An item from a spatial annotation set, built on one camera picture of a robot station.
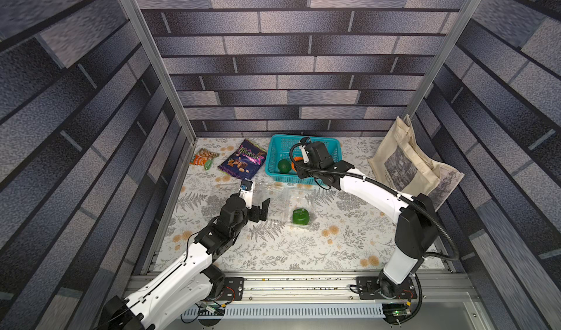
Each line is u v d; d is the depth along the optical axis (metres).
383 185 0.52
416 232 0.44
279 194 0.99
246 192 0.67
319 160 0.65
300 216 0.86
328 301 0.73
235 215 0.59
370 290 0.73
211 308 0.71
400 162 0.88
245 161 1.03
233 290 0.73
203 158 1.07
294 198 0.98
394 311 0.71
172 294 0.46
